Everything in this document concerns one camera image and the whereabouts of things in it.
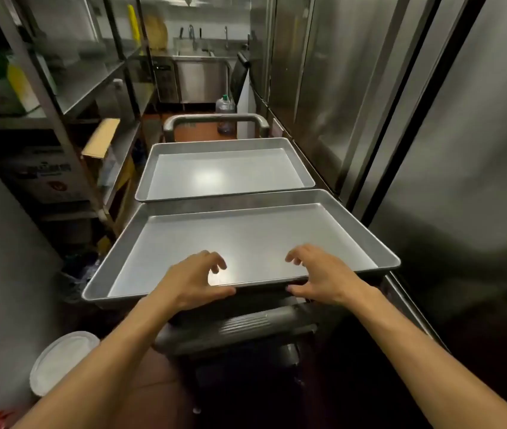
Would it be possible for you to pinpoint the person's left hand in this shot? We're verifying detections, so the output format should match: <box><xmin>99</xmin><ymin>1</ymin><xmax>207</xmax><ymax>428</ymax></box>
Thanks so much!
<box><xmin>148</xmin><ymin>250</ymin><xmax>237</xmax><ymax>316</ymax></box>

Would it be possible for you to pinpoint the person's right hand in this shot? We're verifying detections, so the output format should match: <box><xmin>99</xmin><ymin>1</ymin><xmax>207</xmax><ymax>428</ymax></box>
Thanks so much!
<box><xmin>284</xmin><ymin>244</ymin><xmax>370</xmax><ymax>309</ymax></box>

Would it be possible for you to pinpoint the grey plastic cart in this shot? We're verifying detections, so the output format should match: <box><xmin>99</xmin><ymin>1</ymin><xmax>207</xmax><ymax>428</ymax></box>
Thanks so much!
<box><xmin>151</xmin><ymin>113</ymin><xmax>325</xmax><ymax>416</ymax></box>

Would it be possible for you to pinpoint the metal tray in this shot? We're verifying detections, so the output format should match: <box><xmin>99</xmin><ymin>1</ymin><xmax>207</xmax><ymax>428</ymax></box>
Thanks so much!
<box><xmin>135</xmin><ymin>137</ymin><xmax>316</xmax><ymax>203</ymax></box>
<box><xmin>81</xmin><ymin>188</ymin><xmax>402</xmax><ymax>309</ymax></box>

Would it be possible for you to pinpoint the person's left forearm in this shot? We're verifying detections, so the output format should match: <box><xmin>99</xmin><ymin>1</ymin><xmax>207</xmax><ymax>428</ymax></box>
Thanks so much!
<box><xmin>12</xmin><ymin>292</ymin><xmax>178</xmax><ymax>429</ymax></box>

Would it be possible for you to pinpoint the person's right forearm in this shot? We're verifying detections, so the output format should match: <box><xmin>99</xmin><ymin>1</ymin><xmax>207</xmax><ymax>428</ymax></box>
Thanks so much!
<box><xmin>349</xmin><ymin>284</ymin><xmax>507</xmax><ymax>429</ymax></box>

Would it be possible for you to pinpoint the black bagged trash bin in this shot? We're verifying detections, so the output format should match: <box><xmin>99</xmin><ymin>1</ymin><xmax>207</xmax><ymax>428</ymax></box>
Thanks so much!
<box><xmin>59</xmin><ymin>250</ymin><xmax>102</xmax><ymax>304</ymax></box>

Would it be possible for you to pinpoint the white bucket lid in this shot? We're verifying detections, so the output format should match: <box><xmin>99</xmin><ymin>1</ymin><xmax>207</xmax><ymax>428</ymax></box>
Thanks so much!
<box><xmin>29</xmin><ymin>331</ymin><xmax>101</xmax><ymax>397</ymax></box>

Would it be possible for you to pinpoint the open cardboard box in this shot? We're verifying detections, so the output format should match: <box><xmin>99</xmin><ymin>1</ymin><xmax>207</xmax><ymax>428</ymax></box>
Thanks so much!
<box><xmin>80</xmin><ymin>118</ymin><xmax>122</xmax><ymax>159</ymax></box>

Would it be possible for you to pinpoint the clear jug green cap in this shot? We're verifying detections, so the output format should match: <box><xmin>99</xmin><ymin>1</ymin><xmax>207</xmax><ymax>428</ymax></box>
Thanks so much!
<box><xmin>215</xmin><ymin>94</ymin><xmax>237</xmax><ymax>135</ymax></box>

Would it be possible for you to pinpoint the printed white carton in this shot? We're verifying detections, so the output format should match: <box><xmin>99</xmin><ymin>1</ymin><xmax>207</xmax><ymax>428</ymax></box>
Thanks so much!
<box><xmin>0</xmin><ymin>147</ymin><xmax>93</xmax><ymax>206</ymax></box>

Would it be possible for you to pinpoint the large steel refrigerator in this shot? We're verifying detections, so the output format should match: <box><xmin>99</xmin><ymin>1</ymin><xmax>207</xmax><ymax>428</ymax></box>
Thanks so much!
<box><xmin>249</xmin><ymin>0</ymin><xmax>507</xmax><ymax>429</ymax></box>

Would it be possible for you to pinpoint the steel sink counter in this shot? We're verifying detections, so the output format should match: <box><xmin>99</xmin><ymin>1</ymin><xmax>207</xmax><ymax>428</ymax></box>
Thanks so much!
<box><xmin>150</xmin><ymin>38</ymin><xmax>254</xmax><ymax>105</ymax></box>

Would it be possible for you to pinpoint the black appliance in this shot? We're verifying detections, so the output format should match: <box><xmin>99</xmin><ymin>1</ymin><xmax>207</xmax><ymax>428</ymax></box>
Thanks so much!
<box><xmin>230</xmin><ymin>51</ymin><xmax>250</xmax><ymax>103</ymax></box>

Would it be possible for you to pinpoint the steel shelving rack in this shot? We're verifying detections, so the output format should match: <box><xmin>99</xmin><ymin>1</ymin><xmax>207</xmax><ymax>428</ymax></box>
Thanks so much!
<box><xmin>0</xmin><ymin>0</ymin><xmax>160</xmax><ymax>246</ymax></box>

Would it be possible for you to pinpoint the round wooden board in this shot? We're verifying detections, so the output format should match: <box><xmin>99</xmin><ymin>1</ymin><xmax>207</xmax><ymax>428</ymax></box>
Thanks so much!
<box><xmin>144</xmin><ymin>13</ymin><xmax>168</xmax><ymax>52</ymax></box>

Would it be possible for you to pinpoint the clear plastic container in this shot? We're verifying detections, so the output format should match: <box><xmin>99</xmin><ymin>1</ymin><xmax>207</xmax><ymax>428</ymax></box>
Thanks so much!
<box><xmin>43</xmin><ymin>39</ymin><xmax>111</xmax><ymax>70</ymax></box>

